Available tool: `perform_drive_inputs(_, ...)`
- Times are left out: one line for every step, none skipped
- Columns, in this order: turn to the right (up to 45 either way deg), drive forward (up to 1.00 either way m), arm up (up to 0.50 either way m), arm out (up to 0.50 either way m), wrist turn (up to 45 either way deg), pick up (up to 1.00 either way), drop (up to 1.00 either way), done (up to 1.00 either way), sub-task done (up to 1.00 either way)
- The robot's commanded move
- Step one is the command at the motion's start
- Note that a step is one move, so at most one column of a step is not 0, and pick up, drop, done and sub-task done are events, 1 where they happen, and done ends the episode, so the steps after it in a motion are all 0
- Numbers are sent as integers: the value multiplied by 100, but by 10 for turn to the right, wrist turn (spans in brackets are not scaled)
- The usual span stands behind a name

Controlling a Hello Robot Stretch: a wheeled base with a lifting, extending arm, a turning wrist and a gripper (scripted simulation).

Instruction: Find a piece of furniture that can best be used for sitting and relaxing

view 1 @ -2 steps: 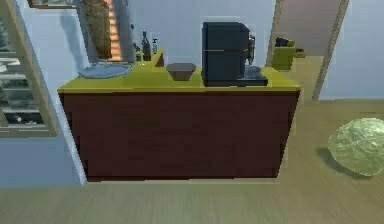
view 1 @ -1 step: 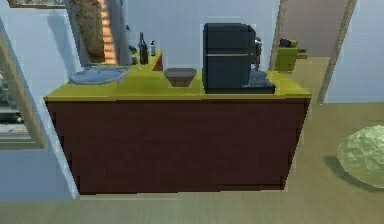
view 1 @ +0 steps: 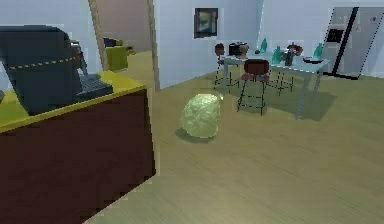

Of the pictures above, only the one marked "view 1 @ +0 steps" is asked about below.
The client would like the dark vase with red flowers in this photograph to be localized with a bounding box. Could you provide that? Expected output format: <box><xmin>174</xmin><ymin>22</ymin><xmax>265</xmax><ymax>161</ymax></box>
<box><xmin>284</xmin><ymin>42</ymin><xmax>304</xmax><ymax>67</ymax></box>

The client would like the teal glass bottle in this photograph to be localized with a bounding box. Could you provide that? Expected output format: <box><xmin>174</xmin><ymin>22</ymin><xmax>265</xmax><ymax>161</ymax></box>
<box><xmin>313</xmin><ymin>42</ymin><xmax>324</xmax><ymax>60</ymax></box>
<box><xmin>271</xmin><ymin>45</ymin><xmax>283</xmax><ymax>66</ymax></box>
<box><xmin>259</xmin><ymin>37</ymin><xmax>269</xmax><ymax>55</ymax></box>

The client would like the grey fridge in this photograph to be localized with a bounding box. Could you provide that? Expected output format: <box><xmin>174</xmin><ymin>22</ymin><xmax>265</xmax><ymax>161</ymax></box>
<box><xmin>321</xmin><ymin>6</ymin><xmax>384</xmax><ymax>81</ymax></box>

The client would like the pale green garbage bag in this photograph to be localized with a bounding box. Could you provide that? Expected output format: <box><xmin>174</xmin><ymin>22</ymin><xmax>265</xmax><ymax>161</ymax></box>
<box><xmin>180</xmin><ymin>92</ymin><xmax>224</xmax><ymax>139</ymax></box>

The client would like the dark brown yellow-topped counter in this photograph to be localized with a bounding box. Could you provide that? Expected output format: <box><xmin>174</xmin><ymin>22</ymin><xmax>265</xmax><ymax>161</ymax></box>
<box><xmin>0</xmin><ymin>70</ymin><xmax>157</xmax><ymax>224</ymax></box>

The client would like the black pot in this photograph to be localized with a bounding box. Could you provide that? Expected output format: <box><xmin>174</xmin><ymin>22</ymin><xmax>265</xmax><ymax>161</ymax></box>
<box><xmin>228</xmin><ymin>41</ymin><xmax>249</xmax><ymax>57</ymax></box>

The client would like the dark framed wall picture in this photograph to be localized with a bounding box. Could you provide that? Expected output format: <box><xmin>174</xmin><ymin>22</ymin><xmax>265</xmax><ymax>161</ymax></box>
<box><xmin>194</xmin><ymin>7</ymin><xmax>219</xmax><ymax>39</ymax></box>

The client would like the brown round vase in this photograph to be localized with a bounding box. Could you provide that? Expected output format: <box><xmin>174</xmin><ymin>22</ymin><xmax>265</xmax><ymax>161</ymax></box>
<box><xmin>238</xmin><ymin>44</ymin><xmax>250</xmax><ymax>60</ymax></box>

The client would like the yellow-green armchair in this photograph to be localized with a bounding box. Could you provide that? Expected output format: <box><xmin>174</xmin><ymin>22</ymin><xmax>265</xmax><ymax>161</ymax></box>
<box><xmin>102</xmin><ymin>37</ymin><xmax>137</xmax><ymax>72</ymax></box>

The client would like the dark plate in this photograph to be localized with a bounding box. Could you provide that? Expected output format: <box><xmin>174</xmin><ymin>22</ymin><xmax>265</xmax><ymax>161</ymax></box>
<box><xmin>302</xmin><ymin>56</ymin><xmax>324</xmax><ymax>65</ymax></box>

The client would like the pale blue dining table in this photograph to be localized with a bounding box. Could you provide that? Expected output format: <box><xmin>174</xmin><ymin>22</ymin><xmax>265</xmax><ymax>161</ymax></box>
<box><xmin>221</xmin><ymin>50</ymin><xmax>331</xmax><ymax>120</ymax></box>

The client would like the dark grey coffee machine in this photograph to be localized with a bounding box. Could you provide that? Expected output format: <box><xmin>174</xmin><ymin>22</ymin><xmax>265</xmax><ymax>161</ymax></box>
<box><xmin>0</xmin><ymin>25</ymin><xmax>114</xmax><ymax>117</ymax></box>

